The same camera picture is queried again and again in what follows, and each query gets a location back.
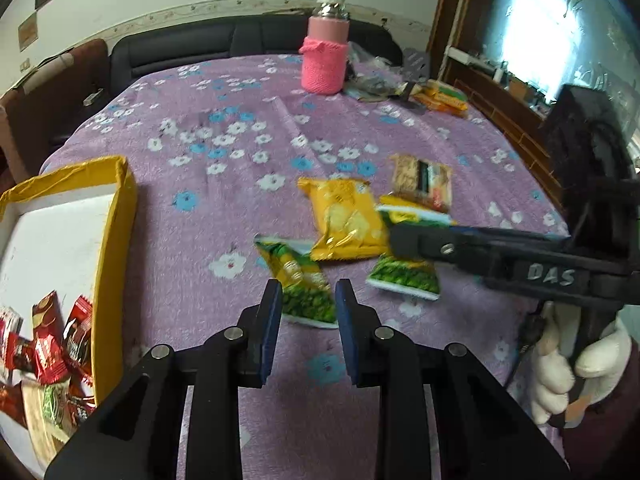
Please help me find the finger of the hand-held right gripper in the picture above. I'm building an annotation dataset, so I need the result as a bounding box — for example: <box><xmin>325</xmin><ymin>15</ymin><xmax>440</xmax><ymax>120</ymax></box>
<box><xmin>390</xmin><ymin>224</ymin><xmax>594</xmax><ymax>306</ymax></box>
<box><xmin>447</xmin><ymin>225</ymin><xmax>574</xmax><ymax>252</ymax></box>

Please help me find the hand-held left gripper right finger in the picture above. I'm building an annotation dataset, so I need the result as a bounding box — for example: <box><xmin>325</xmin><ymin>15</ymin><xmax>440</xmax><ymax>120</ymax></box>
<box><xmin>334</xmin><ymin>279</ymin><xmax>571</xmax><ymax>480</ymax></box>

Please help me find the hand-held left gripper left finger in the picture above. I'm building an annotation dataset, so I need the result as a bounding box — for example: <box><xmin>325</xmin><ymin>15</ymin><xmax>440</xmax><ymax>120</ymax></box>
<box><xmin>44</xmin><ymin>279</ymin><xmax>284</xmax><ymax>480</ymax></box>

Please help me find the green pea packet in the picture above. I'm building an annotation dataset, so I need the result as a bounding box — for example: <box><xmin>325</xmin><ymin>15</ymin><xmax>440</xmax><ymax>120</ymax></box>
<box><xmin>366</xmin><ymin>254</ymin><xmax>442</xmax><ymax>302</ymax></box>
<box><xmin>255</xmin><ymin>236</ymin><xmax>340</xmax><ymax>330</ymax></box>

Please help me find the yellow cardboard box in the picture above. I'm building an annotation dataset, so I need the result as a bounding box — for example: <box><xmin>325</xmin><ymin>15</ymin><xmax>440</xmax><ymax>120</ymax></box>
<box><xmin>0</xmin><ymin>155</ymin><xmax>139</xmax><ymax>480</ymax></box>

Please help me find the red packet with cup print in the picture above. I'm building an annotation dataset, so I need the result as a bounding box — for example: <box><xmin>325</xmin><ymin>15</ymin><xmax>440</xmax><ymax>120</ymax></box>
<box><xmin>31</xmin><ymin>291</ymin><xmax>63</xmax><ymax>340</ymax></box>

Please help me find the white and green packet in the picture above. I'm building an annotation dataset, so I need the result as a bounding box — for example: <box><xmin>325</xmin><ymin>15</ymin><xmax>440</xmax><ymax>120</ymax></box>
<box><xmin>22</xmin><ymin>382</ymin><xmax>76</xmax><ymax>461</ymax></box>

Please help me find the person's right forearm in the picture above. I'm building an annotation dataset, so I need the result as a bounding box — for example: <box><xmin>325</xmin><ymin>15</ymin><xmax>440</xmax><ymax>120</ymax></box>
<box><xmin>559</xmin><ymin>360</ymin><xmax>640</xmax><ymax>480</ymax></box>

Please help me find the person's right hand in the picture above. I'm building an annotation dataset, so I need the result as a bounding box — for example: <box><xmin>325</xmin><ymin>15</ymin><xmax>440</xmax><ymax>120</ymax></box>
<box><xmin>530</xmin><ymin>302</ymin><xmax>633</xmax><ymax>426</ymax></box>

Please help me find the clear cereal bar packet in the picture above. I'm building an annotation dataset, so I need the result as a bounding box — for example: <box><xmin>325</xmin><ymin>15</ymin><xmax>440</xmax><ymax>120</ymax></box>
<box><xmin>390</xmin><ymin>154</ymin><xmax>454</xmax><ymax>212</ymax></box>

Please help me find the wooden sideboard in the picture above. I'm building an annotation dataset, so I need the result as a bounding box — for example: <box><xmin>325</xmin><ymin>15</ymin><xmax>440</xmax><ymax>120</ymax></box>
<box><xmin>429</xmin><ymin>0</ymin><xmax>568</xmax><ymax>211</ymax></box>

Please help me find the yellow chip packet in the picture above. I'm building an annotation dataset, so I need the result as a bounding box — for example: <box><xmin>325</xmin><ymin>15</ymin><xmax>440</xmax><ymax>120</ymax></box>
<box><xmin>298</xmin><ymin>176</ymin><xmax>392</xmax><ymax>262</ymax></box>

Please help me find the stack of orange packets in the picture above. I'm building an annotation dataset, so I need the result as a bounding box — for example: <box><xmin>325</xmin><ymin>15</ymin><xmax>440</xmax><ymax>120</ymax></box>
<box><xmin>414</xmin><ymin>79</ymin><xmax>471</xmax><ymax>117</ymax></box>

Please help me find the window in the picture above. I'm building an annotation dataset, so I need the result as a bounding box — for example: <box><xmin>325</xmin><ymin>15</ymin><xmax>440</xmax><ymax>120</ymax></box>
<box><xmin>480</xmin><ymin>0</ymin><xmax>640</xmax><ymax>126</ymax></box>

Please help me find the grey phone stand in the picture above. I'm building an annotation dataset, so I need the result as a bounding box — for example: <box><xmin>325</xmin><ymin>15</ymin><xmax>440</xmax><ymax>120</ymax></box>
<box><xmin>397</xmin><ymin>47</ymin><xmax>432</xmax><ymax>111</ymax></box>

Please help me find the clear plastic bag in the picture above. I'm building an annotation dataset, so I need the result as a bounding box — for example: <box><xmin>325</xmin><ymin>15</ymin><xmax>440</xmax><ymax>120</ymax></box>
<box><xmin>344</xmin><ymin>41</ymin><xmax>408</xmax><ymax>102</ymax></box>

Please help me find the purple floral tablecloth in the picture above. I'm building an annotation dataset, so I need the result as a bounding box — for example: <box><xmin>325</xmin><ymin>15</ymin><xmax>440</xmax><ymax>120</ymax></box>
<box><xmin>37</xmin><ymin>52</ymin><xmax>571</xmax><ymax>480</ymax></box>

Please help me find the pink bottle with knitted sleeve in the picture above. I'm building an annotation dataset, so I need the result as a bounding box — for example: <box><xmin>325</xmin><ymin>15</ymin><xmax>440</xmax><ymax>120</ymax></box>
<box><xmin>299</xmin><ymin>0</ymin><xmax>351</xmax><ymax>96</ymax></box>

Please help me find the black sofa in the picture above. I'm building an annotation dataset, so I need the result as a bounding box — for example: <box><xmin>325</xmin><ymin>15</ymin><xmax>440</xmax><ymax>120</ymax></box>
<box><xmin>109</xmin><ymin>15</ymin><xmax>403</xmax><ymax>92</ymax></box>

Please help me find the brown chair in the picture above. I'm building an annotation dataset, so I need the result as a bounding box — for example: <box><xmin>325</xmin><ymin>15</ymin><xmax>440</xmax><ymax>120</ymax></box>
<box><xmin>0</xmin><ymin>37</ymin><xmax>108</xmax><ymax>186</ymax></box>

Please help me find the black cable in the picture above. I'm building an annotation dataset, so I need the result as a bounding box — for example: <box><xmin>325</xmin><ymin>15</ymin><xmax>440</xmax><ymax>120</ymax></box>
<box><xmin>505</xmin><ymin>310</ymin><xmax>546</xmax><ymax>391</ymax></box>

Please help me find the small tan wall plaque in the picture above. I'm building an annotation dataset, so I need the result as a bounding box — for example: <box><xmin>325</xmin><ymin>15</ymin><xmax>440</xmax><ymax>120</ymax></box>
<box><xmin>17</xmin><ymin>11</ymin><xmax>41</xmax><ymax>52</ymax></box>

